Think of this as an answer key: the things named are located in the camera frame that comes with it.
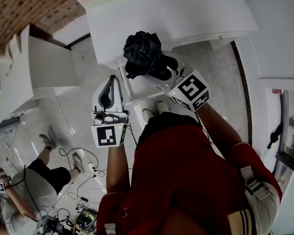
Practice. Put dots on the person's left white shoe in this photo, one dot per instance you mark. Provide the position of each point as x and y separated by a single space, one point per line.
148 114

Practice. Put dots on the black garment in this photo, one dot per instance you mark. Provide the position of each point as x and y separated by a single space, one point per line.
142 50

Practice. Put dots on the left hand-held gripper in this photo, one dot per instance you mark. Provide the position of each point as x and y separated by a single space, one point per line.
107 133

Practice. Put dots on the person's white shoe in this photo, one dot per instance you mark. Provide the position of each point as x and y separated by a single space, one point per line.
148 114
163 106

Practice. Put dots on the dark helmet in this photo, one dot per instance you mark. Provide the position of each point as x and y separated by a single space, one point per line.
86 219

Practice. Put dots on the white drawer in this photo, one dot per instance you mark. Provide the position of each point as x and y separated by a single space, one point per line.
139 88

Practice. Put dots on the white power strip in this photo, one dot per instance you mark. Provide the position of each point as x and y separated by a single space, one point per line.
92 170

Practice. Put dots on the black-framed window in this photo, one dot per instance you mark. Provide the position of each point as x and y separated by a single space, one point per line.
292 131

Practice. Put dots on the black box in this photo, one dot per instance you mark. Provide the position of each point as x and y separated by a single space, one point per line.
52 224

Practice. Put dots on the person's red shirt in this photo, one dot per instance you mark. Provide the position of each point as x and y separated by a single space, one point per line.
186 180

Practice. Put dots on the person's left forearm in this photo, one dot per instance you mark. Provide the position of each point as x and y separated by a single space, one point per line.
117 168

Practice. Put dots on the person's black shorts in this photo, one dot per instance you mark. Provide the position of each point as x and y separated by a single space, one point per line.
171 124

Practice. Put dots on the person's right forearm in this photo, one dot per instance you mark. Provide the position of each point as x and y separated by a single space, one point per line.
220 126

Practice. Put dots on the person's right white shoe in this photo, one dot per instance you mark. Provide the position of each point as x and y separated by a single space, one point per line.
163 106

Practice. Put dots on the white shoulder bag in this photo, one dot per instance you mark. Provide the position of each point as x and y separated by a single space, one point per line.
262 199

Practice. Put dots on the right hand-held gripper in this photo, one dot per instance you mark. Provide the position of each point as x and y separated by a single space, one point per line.
191 89

